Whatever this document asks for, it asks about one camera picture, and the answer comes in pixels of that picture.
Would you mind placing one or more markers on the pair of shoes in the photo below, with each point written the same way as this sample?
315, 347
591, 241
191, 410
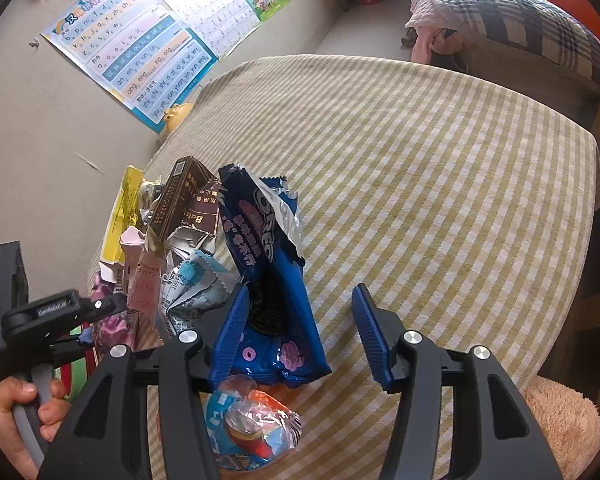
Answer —
409, 36

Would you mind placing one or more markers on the peach plush cushion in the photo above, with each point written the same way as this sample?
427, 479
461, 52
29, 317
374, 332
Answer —
565, 425

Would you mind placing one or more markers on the orange box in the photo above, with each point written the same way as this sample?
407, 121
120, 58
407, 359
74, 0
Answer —
580, 5

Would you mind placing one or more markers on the person's left hand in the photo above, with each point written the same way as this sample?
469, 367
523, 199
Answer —
5, 410

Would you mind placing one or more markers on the red bin with green rim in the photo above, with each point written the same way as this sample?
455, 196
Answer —
72, 377

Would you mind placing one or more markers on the blue cookie packet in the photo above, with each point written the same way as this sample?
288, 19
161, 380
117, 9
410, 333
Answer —
260, 240

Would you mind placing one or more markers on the white table wall poster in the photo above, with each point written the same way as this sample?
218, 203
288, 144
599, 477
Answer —
205, 5

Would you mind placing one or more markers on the metal wall hook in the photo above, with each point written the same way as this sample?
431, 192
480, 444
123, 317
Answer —
34, 43

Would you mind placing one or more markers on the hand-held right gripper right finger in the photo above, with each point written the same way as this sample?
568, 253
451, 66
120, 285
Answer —
370, 340

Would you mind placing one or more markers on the blue and orange snack wrapper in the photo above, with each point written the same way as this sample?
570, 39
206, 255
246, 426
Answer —
260, 425

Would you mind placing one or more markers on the bed with plaid quilt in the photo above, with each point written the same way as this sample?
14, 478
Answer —
490, 5

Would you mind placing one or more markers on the pink carton with white flaps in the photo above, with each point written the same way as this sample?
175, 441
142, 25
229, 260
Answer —
145, 285

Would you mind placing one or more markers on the yellow packet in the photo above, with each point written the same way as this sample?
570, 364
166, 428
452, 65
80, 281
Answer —
122, 210

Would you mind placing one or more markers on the large blue letter wall poster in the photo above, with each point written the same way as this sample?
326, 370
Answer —
130, 50

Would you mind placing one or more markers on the yellow checked tablecloth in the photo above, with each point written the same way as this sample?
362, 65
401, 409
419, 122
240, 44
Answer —
405, 185

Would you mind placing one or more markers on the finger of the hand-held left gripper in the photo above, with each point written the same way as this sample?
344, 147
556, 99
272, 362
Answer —
75, 351
45, 310

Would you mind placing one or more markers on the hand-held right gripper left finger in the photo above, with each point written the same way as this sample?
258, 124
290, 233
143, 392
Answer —
230, 340

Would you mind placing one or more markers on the crumpled white and blue wrapper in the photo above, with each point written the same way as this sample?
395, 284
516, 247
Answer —
195, 285

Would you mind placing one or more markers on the yellow duck toy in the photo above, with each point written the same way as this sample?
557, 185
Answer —
176, 114

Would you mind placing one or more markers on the pink and purple foil wrapper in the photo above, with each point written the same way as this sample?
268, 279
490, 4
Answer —
111, 322

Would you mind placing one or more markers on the brown cardboard box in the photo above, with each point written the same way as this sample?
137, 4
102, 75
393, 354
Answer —
177, 195

